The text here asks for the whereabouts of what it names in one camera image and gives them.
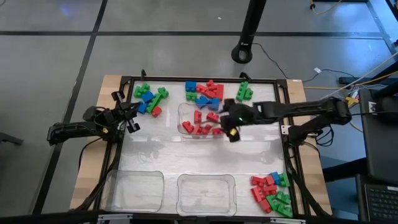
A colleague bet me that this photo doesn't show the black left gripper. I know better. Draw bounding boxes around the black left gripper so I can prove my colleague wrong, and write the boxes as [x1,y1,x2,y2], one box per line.
[104,91,141,134]

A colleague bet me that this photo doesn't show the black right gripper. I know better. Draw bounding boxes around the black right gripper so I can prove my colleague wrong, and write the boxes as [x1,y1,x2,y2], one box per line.
[218,98,253,143]

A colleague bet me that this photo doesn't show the long green toy block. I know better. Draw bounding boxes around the long green toy block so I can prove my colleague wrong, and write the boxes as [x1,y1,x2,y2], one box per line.
[146,92,163,114]
[236,81,249,102]

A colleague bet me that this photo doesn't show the clear plastic bin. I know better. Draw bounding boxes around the clear plastic bin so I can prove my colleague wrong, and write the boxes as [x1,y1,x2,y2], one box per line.
[104,169,165,213]
[175,173,238,217]
[177,102,229,139]

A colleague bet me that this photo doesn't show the white table mat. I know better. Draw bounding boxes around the white table mat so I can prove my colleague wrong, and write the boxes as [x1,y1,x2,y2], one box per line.
[118,81,292,216]

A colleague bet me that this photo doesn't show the grey furniture foot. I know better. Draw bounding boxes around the grey furniture foot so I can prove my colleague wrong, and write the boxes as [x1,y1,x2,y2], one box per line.
[0,131,24,146]

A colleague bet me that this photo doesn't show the yellow power plug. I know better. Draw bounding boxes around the yellow power plug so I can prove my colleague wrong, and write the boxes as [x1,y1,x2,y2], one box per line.
[345,96,360,108]

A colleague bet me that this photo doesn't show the black metal floor bar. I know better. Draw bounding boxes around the black metal floor bar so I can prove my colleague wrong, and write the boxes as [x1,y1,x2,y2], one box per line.
[338,70,398,85]

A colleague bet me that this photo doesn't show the dark table leg bar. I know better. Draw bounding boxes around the dark table leg bar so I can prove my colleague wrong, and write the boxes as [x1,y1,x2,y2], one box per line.
[322,157,369,184]

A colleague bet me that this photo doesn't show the black monitor panel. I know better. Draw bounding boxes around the black monitor panel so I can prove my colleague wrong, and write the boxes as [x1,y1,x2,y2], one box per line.
[359,88,398,186]

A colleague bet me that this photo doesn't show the black laptop keyboard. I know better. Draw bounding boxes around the black laptop keyboard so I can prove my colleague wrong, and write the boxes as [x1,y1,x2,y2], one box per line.
[363,183,398,222]

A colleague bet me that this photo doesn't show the black aluminium table frame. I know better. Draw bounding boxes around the black aluminium table frame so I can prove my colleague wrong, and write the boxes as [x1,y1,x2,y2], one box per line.
[93,70,312,217]

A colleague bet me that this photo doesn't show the black floor cable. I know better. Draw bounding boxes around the black floor cable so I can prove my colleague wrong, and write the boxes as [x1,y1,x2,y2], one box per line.
[251,42,357,84]

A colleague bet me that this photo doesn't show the yellow floor cable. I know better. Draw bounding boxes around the yellow floor cable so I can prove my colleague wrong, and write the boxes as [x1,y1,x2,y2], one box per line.
[310,0,343,16]
[303,70,398,91]

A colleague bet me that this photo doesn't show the white cord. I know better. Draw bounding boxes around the white cord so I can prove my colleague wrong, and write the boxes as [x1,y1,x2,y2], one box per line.
[322,51,398,100]

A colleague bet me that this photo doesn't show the black metal frame leg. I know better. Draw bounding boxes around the black metal frame leg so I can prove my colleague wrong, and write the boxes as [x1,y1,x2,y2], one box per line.
[365,0,398,55]

